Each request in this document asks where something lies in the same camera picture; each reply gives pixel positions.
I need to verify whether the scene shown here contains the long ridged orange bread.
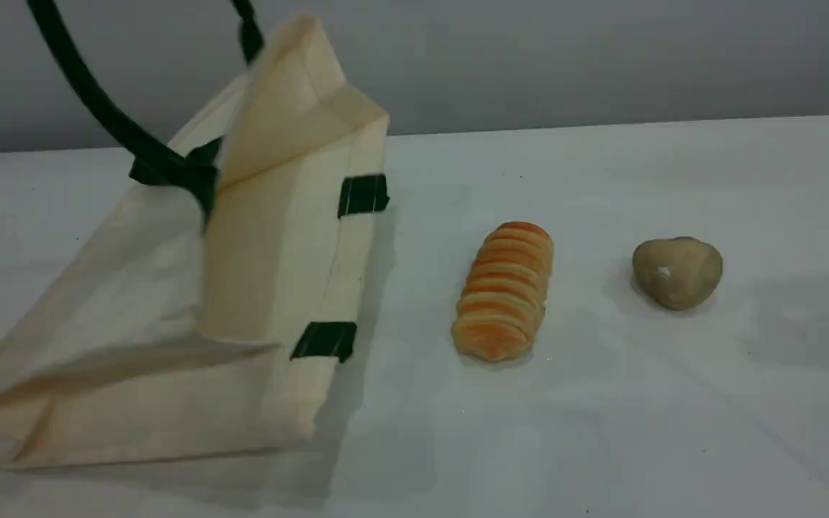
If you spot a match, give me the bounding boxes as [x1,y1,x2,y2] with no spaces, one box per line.
[450,222,556,363]

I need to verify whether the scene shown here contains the white canvas bag green handles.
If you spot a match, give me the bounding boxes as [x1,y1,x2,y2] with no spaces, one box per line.
[0,0,391,472]

